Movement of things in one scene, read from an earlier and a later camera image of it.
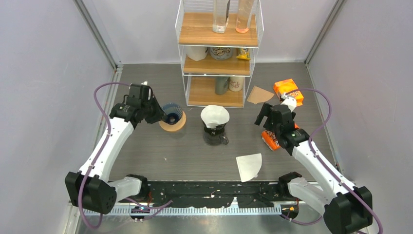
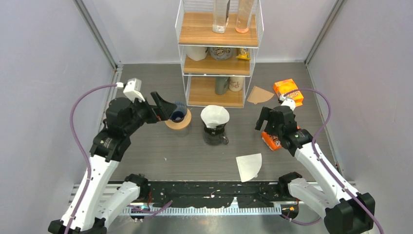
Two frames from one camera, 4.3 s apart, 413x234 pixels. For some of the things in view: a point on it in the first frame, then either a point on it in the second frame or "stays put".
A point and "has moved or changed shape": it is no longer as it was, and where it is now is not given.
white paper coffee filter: x=213 y=115 stays put
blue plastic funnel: x=174 y=112 has moved or changed shape
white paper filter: x=249 y=166 stays put
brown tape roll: x=175 y=126 has moved or changed shape
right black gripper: x=266 y=110 stays put
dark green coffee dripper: x=214 y=131 stays put
